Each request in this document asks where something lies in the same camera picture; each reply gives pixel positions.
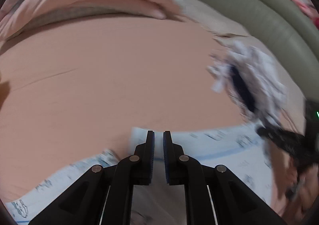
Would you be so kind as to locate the beige pillow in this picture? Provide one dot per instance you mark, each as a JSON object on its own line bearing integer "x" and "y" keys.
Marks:
{"x": 211, "y": 20}

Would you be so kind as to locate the grey-green padded headboard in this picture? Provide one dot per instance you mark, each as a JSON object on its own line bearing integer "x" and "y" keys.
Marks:
{"x": 285, "y": 31}

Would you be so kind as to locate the white and navy patterned garment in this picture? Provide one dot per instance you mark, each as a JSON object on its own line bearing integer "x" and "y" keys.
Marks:
{"x": 250, "y": 78}

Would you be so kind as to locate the light blue cartoon print garment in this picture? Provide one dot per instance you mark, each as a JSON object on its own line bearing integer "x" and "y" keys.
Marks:
{"x": 239, "y": 148}

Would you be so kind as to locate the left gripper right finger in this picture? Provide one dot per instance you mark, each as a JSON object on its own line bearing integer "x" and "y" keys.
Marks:
{"x": 172, "y": 163}

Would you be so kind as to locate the person's right hand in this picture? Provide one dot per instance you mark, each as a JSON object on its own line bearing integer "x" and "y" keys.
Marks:
{"x": 292, "y": 211}

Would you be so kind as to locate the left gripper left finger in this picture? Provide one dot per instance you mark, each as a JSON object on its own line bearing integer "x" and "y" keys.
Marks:
{"x": 145, "y": 164}

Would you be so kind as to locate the pink bed sheet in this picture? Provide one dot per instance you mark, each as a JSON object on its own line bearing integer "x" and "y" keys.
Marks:
{"x": 70, "y": 90}

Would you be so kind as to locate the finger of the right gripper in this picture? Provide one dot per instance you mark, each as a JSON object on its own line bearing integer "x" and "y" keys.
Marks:
{"x": 292, "y": 143}

